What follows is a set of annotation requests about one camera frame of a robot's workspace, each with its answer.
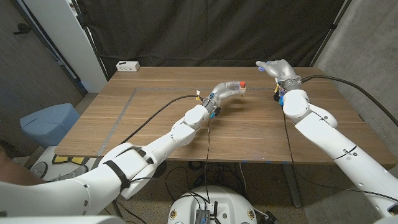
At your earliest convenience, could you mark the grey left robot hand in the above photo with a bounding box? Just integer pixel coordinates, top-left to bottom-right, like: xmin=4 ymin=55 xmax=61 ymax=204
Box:
xmin=203 ymin=81 xmax=248 ymax=113

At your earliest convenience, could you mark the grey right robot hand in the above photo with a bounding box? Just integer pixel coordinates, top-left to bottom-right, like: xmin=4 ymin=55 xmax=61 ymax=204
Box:
xmin=255 ymin=59 xmax=302 ymax=91

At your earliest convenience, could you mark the black backdrop cloth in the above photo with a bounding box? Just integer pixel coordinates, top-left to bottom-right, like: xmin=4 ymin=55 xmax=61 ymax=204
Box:
xmin=76 ymin=0 xmax=354 ymax=78

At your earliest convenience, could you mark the black backdrop stand pole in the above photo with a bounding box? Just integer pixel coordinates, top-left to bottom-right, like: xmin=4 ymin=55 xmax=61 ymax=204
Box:
xmin=309 ymin=0 xmax=354 ymax=68
xmin=70 ymin=0 xmax=109 ymax=82

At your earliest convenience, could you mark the white power strip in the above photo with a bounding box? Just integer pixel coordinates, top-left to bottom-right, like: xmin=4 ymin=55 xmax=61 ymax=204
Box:
xmin=115 ymin=60 xmax=141 ymax=73

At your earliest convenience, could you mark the wooden table panel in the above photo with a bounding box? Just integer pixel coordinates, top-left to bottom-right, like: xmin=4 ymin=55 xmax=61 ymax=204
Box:
xmin=96 ymin=88 xmax=348 ymax=163

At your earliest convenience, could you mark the white robot torso base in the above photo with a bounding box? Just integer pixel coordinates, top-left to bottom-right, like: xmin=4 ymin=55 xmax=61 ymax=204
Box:
xmin=167 ymin=185 xmax=258 ymax=224

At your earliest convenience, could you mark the white table leg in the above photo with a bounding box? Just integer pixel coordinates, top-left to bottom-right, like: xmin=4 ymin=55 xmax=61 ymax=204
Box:
xmin=281 ymin=163 xmax=303 ymax=208

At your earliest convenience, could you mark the grey electronics module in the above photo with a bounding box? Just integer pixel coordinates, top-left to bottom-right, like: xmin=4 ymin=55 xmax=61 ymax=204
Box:
xmin=195 ymin=208 xmax=211 ymax=224

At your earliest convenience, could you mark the yellow black hazard strip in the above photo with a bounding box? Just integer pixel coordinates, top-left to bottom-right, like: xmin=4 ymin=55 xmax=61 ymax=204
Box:
xmin=51 ymin=154 xmax=94 ymax=166

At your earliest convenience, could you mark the blue padded bin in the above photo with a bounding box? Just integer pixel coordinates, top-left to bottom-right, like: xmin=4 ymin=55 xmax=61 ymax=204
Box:
xmin=19 ymin=103 xmax=81 ymax=149

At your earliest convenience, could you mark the white sneaker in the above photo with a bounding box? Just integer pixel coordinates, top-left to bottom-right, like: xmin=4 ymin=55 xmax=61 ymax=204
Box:
xmin=30 ymin=161 xmax=49 ymax=179

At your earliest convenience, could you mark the person's bare leg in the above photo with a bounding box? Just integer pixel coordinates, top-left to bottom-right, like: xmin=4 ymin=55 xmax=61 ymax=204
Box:
xmin=0 ymin=144 xmax=47 ymax=187

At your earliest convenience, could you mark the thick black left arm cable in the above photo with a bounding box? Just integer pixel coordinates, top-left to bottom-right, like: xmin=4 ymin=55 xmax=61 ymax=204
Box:
xmin=119 ymin=95 xmax=205 ymax=146

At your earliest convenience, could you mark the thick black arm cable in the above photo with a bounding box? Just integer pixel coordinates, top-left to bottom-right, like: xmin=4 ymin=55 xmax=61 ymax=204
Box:
xmin=119 ymin=95 xmax=205 ymax=146
xmin=300 ymin=75 xmax=398 ymax=127

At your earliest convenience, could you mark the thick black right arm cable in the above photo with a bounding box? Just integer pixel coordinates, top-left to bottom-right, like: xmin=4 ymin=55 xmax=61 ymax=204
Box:
xmin=300 ymin=75 xmax=398 ymax=127

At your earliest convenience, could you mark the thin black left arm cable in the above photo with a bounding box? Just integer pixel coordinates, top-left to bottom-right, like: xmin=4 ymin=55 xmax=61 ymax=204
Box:
xmin=202 ymin=118 xmax=214 ymax=205

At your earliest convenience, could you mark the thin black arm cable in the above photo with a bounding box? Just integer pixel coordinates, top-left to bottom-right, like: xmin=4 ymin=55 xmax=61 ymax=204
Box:
xmin=202 ymin=118 xmax=214 ymax=205
xmin=281 ymin=105 xmax=398 ymax=203

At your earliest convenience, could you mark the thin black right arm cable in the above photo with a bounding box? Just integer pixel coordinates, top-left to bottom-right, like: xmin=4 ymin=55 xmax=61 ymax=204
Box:
xmin=281 ymin=105 xmax=398 ymax=203

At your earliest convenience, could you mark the white floor cable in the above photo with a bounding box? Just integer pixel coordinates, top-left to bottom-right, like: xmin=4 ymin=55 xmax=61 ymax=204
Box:
xmin=238 ymin=162 xmax=248 ymax=195

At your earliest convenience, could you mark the black door handle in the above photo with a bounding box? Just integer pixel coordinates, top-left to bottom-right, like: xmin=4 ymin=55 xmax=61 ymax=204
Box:
xmin=12 ymin=22 xmax=32 ymax=35

